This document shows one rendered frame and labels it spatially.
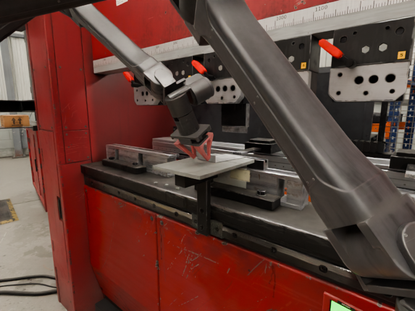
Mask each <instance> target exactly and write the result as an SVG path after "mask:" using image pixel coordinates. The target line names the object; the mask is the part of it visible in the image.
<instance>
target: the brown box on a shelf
mask: <svg viewBox="0 0 415 311"><path fill-rule="evenodd" d="M0 121H1V126H0V129H10V128H33V126H32V125H30V121H29V116H28V115H0Z"/></svg>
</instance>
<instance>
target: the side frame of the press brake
mask: <svg viewBox="0 0 415 311"><path fill-rule="evenodd" d="M25 29H26V34H27V44H28V54H29V60H30V70H31V80H32V86H33V95H34V102H35V112H36V121H37V127H38V137H39V143H40V153H41V163H42V169H43V179H44V188H45V195H46V204H47V210H48V220H49V230H50V236H51V245H52V256H53V262H54V271H55V277H56V287H57V297H58V301H59V303H61V304H62V305H63V306H64V307H65V308H66V309H67V311H95V310H96V309H95V303H97V302H99V301H101V300H102V299H104V298H105V294H103V293H102V291H101V288H100V286H99V283H98V281H97V278H96V275H95V274H94V271H93V268H92V266H91V259H90V246H89V239H88V225H87V218H86V205H85V192H84V185H85V181H84V174H83V173H81V166H80V165H81V164H88V163H93V162H100V161H102V160H103V159H106V158H107V153H106V145H107V144H122V145H126V146H134V147H142V148H146V149H153V138H162V137H171V136H170V135H171V134H172V133H173V132H174V126H176V124H175V122H174V120H173V118H172V115H171V113H170V111H169V108H168V106H167V105H160V106H140V105H137V104H136V102H135V100H134V87H131V83H130V82H129V81H128V80H127V79H126V77H125V76H124V75H123V73H116V74H112V75H103V74H97V73H94V68H93V51H92V42H91V33H90V32H89V31H88V30H87V29H86V28H85V27H82V28H80V27H79V26H78V25H77V24H76V23H75V22H74V21H73V20H72V19H71V18H70V17H68V16H66V15H65V14H63V13H61V12H59V11H58V12H53V13H50V14H45V15H40V16H37V17H35V18H33V19H32V20H31V21H29V22H28V23H26V24H25Z"/></svg>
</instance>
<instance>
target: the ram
mask: <svg viewBox="0 0 415 311"><path fill-rule="evenodd" d="M335 1H339V0H245V2H246V4H247V6H248V7H249V9H250V11H251V12H252V13H253V15H254V16H255V18H256V19H257V20H262V19H266V18H269V17H274V16H277V15H282V14H286V13H290V12H294V11H298V10H302V9H307V8H310V7H314V6H319V5H323V4H327V3H330V2H335ZM93 5H94V6H95V8H97V10H99V11H100V12H101V13H102V14H103V15H104V16H106V17H107V18H108V19H109V20H110V21H111V22H112V23H113V24H114V25H115V26H116V27H117V28H119V29H120V30H121V31H122V32H123V33H124V34H125V35H127V36H128V37H129V38H130V39H131V40H132V41H133V42H134V43H135V44H136V45H137V46H138V47H140V48H141V49H143V48H148V47H151V46H155V45H159V44H164V43H168V42H171V41H176V40H179V39H184V38H188V37H192V34H191V33H190V31H189V29H188V28H187V26H186V25H185V23H184V20H183V19H182V18H181V16H180V15H179V14H178V12H177V11H176V9H175V8H174V6H173V5H172V3H171V2H170V1H169V0H128V1H126V2H124V3H122V4H120V5H118V6H117V4H116V0H106V1H101V2H96V3H93ZM414 15H415V0H410V1H405V2H399V3H396V4H390V5H386V6H381V7H375V8H372V9H366V10H361V11H357V12H352V13H349V14H343V15H338V16H334V17H329V18H325V19H320V20H314V21H311V22H305V23H300V24H296V25H290V26H287V27H282V28H276V29H273V30H267V31H266V32H267V34H268V35H269V36H270V37H271V38H272V40H273V41H277V40H281V39H287V38H294V37H298V36H304V35H313V36H315V37H316V38H318V39H319V40H321V39H325V40H327V39H333V33H334V30H338V29H342V28H349V27H355V26H360V25H366V24H370V23H376V22H383V21H387V20H393V19H400V18H404V17H410V16H414ZM91 42H92V51H93V60H98V59H103V58H106V57H110V56H114V55H113V53H112V52H111V51H110V50H108V49H107V48H106V47H105V46H104V45H103V44H102V43H101V42H100V41H99V40H97V39H96V38H95V37H94V36H93V35H92V34H91ZM209 52H215V51H214V50H213V48H212V47H211V46H210V45H207V46H199V45H197V46H192V47H188V48H183V49H177V50H174V51H168V52H163V53H159V54H153V55H150V56H152V57H154V58H155V59H156V60H157V61H158V62H162V63H163V64H164V61H165V60H171V59H178V58H181V57H188V56H196V57H201V58H204V54H205V53H209ZM123 72H131V71H130V70H129V69H128V68H127V67H126V66H125V65H124V64H123V63H122V62H116V63H112V64H107V65H101V66H98V67H94V73H97V74H103V75H112V74H116V73H123Z"/></svg>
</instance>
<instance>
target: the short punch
mask: <svg viewBox="0 0 415 311"><path fill-rule="evenodd" d="M221 126H222V131H224V132H234V133H247V132H248V127H249V104H221Z"/></svg>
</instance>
